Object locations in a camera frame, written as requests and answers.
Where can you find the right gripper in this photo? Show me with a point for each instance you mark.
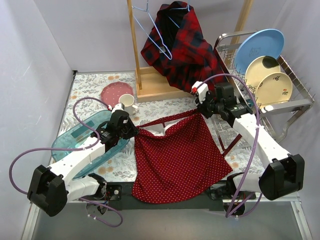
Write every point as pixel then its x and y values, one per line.
pixel 203 106

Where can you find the patterned bowl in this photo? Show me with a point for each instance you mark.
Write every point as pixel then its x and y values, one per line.
pixel 222 117

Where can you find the pink dotted plate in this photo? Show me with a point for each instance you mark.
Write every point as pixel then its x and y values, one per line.
pixel 112 92

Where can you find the white mug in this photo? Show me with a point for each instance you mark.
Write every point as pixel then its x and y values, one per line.
pixel 128 101

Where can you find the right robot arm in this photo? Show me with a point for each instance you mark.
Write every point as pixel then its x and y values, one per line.
pixel 283 172

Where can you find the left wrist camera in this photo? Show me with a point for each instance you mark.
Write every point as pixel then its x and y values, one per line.
pixel 118 106

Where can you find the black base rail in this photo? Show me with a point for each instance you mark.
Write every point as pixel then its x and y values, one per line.
pixel 119 196

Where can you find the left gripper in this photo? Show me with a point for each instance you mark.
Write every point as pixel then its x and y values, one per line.
pixel 130 127

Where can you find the blue plate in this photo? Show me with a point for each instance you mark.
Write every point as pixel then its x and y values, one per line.
pixel 267 42

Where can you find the cream plate black spot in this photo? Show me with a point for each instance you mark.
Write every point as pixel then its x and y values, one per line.
pixel 259 68

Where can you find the floral tablecloth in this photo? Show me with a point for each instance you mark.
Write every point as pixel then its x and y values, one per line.
pixel 122 167

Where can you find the metal dish rack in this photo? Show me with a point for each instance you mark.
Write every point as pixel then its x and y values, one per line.
pixel 225 49

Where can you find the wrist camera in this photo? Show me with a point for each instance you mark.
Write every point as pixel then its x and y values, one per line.
pixel 199 89
pixel 118 106

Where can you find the red polka dot cloth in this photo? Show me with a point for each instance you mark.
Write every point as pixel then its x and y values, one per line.
pixel 176 159

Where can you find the teal plastic tray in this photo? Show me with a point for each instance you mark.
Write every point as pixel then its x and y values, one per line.
pixel 77 135

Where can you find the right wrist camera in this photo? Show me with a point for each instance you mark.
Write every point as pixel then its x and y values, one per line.
pixel 199 89

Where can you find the red plaid skirt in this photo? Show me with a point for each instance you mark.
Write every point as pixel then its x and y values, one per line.
pixel 182 54

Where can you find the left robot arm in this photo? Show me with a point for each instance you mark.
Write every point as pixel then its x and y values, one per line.
pixel 52 187

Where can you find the wooden hanger stand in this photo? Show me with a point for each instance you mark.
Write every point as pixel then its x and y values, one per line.
pixel 151 85

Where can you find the cream plate with flower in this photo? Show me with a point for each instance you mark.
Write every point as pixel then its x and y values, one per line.
pixel 276 88

